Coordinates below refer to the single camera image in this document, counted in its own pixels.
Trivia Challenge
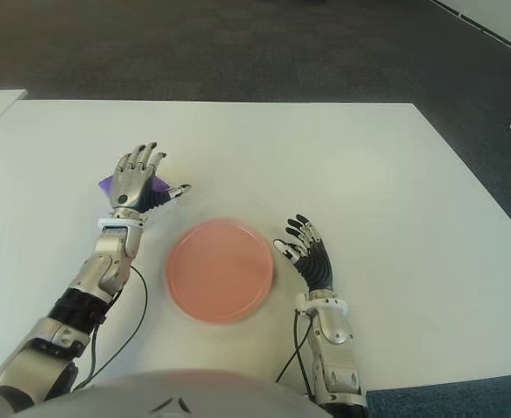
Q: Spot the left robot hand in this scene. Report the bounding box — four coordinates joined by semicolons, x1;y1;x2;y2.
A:
109;142;192;218

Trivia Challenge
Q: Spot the purple tissue paper pack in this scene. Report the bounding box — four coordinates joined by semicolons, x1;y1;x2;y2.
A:
97;173;172;227

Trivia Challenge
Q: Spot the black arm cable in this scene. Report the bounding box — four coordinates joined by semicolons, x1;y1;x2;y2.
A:
275;311;317;400
74;265;149;391

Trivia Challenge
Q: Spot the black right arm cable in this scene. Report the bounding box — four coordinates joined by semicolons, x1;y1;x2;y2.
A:
275;311;317;400

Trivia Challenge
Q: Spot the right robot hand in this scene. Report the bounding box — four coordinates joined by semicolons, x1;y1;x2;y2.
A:
272;213;334;292

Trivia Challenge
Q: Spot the grey robot torso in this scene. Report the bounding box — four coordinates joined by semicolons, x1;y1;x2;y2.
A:
15;368;326;418

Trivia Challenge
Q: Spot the pink round plate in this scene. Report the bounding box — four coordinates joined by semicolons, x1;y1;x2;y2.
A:
165;217;277;324

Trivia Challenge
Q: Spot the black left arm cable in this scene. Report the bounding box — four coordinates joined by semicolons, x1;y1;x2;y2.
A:
74;265;149;391

